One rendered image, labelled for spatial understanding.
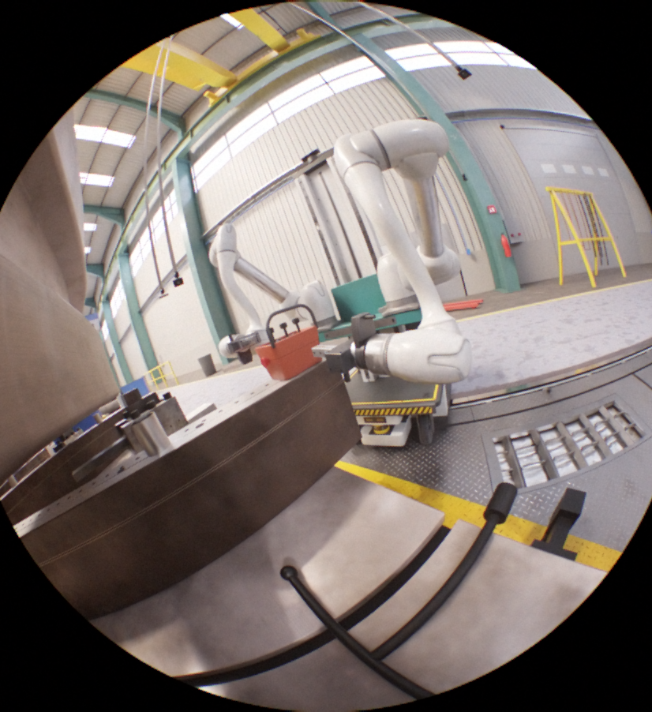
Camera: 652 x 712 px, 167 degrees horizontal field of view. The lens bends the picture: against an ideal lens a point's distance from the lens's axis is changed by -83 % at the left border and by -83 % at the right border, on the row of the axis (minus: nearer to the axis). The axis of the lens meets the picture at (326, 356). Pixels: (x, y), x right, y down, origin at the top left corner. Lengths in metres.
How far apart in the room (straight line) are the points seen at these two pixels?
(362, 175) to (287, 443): 0.76
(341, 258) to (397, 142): 0.90
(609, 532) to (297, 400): 1.28
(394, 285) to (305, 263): 6.72
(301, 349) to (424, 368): 0.44
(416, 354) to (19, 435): 0.59
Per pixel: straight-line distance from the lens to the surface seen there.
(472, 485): 1.10
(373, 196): 0.55
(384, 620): 0.57
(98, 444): 2.54
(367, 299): 1.24
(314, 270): 7.49
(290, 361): 0.70
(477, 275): 6.97
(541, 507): 1.07
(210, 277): 10.34
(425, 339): 0.41
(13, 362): 0.39
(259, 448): 0.67
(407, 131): 0.67
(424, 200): 0.78
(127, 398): 1.63
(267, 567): 0.71
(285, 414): 0.69
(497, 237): 6.14
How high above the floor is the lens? 0.87
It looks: 13 degrees down
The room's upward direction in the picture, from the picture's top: 19 degrees counter-clockwise
